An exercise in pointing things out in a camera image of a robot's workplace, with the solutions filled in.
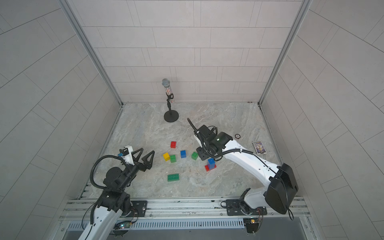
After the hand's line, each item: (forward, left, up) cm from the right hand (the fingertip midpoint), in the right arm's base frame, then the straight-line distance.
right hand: (202, 153), depth 78 cm
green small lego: (+2, +17, -7) cm, 18 cm away
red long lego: (-5, -3, -10) cm, 11 cm away
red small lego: (+11, +18, -9) cm, 23 cm away
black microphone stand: (+34, +21, -8) cm, 41 cm away
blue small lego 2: (-4, -5, -4) cm, 7 cm away
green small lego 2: (+3, +4, -8) cm, 10 cm away
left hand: (+2, +26, +4) cm, 26 cm away
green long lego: (-8, +17, -10) cm, 21 cm away
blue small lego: (+4, +11, -8) cm, 14 cm away
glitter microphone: (+35, +18, +21) cm, 45 cm away
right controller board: (-31, -21, -13) cm, 39 cm away
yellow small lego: (+3, +21, -7) cm, 22 cm away
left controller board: (-28, +37, -7) cm, 47 cm away
